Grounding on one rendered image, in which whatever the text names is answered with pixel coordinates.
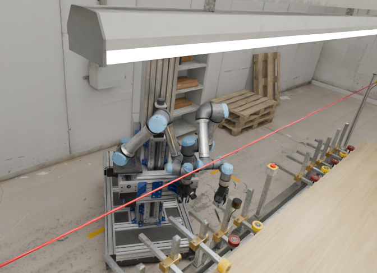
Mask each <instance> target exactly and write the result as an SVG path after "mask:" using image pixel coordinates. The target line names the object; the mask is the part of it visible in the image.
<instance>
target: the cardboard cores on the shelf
mask: <svg viewBox="0 0 377 273"><path fill-rule="evenodd" d="M191 60H192V55H183V56H182V59H181V62H184V61H191ZM198 85H199V83H198V80H197V79H192V78H190V77H187V76H181V77H177V86H176V90H180V89H186V88H190V87H196V86H198ZM189 105H192V101H191V100H190V101H186V97H183V98H178V99H175V102H174V110H175V109H179V108H183V107H186V106H189Z"/></svg>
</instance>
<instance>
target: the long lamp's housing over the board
mask: <svg viewBox="0 0 377 273"><path fill-rule="evenodd" d="M366 30H377V15H360V14H353V15H352V16H350V15H345V14H343V13H311V12H279V11H247V10H215V9H214V12H209V11H204V9H198V8H166V7H135V6H103V5H86V4H72V5H71V7H70V12H69V16H68V21H67V34H68V43H69V50H71V51H73V52H75V53H76V54H78V55H80V56H82V57H84V58H86V59H88V60H90V61H92V62H94V63H96V64H98V65H100V66H101V67H107V51H115V50H129V49H142V48H156V47H170V46H178V45H191V44H205V43H219V42H227V41H240V40H254V39H268V38H282V37H289V36H303V35H317V34H331V33H345V32H352V31H366Z"/></svg>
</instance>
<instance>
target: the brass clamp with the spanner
mask: <svg viewBox="0 0 377 273"><path fill-rule="evenodd" d="M216 233H218V234H219V235H218V236H216ZM228 234H229V228H228V229H227V231H226V232H223V231H222V230H221V229H219V230H218V231H216V232H215V233H214V234H213V237H212V239H213V240H214V241H216V242H217V243H218V242H219V241H221V237H222V236H223V235H225V236H227V235H228Z"/></svg>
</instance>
